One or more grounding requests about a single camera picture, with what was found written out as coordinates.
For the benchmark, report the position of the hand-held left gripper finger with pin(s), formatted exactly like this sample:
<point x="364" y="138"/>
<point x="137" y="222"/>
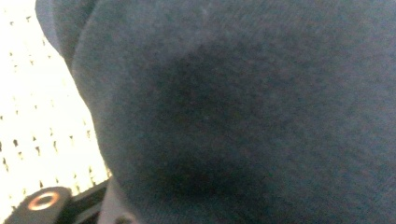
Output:
<point x="120" y="208"/>

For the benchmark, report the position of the black garment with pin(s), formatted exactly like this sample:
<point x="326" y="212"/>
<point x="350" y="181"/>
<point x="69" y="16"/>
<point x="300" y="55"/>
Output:
<point x="233" y="109"/>

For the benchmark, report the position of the green woven basket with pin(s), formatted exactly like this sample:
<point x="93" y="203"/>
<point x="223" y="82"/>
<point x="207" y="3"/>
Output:
<point x="31" y="109"/>

